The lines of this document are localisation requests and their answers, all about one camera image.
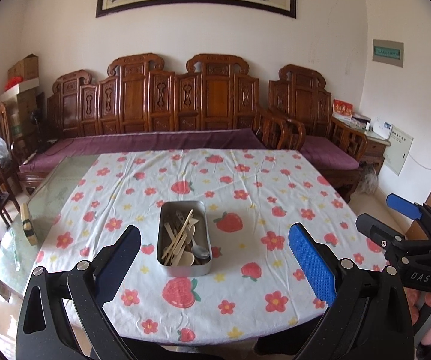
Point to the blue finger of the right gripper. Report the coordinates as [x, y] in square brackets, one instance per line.
[411, 210]
[379, 233]

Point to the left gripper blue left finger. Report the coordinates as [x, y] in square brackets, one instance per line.
[44, 330]

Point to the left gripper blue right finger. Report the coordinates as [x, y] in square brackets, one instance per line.
[367, 314]

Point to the large cream rice spoon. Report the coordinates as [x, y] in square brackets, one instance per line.
[184, 258]

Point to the light bamboo chopstick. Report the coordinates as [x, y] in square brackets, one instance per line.
[176, 246]
[186, 222]

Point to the cream plastic fork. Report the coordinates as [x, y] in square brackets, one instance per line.
[169, 231]

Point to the cream plastic spoon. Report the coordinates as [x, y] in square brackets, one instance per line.
[190, 232]

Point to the white plastic bag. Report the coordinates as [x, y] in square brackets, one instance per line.
[368, 182]

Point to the wooden side table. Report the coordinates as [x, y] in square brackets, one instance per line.
[375, 150]

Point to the white router box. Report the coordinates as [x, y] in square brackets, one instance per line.
[382, 128]

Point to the carved wooden armchair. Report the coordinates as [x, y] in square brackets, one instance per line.
[301, 99]

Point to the purple armchair cushion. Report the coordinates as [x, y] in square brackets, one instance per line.
[322, 154]

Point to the rectangular metal tray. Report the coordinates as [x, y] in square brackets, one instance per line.
[174, 213]

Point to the floral strawberry tablecloth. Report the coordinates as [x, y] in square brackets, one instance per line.
[255, 286]

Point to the long carved wooden sofa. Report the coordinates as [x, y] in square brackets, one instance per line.
[138, 95]

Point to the white electrical wall box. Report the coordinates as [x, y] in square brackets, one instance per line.
[398, 150]

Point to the grey green wall panel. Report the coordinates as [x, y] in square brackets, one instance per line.
[388, 52]

